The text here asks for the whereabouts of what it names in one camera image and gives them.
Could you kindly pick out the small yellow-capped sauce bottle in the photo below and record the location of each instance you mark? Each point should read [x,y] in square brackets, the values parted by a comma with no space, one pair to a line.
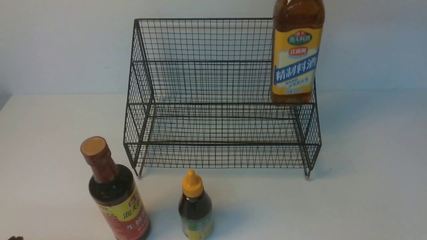
[195,208]

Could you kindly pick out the dark soy sauce bottle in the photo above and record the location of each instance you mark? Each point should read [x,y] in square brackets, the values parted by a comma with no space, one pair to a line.
[112,186]

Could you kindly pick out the amber cooking wine bottle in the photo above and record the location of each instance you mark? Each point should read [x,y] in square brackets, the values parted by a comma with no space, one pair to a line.
[297,32]

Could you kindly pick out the black wire mesh shelf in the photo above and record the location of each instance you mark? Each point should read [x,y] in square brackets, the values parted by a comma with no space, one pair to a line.
[199,97]

